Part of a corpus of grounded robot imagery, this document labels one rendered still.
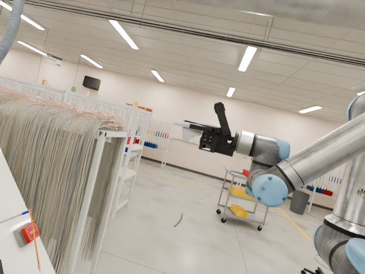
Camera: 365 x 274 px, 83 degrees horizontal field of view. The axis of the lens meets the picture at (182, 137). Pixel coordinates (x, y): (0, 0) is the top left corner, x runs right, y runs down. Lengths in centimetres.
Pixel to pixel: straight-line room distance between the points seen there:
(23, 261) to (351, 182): 100
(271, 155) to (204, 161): 794
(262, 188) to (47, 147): 114
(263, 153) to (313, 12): 205
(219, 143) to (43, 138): 104
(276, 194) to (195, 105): 818
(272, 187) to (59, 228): 120
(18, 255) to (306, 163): 85
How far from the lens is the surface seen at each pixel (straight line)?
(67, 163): 131
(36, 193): 146
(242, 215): 455
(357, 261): 66
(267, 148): 67
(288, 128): 906
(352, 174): 77
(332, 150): 58
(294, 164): 57
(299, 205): 731
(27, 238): 86
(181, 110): 868
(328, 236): 78
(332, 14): 263
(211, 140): 68
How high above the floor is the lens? 155
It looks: 2 degrees down
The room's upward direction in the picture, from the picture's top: 14 degrees clockwise
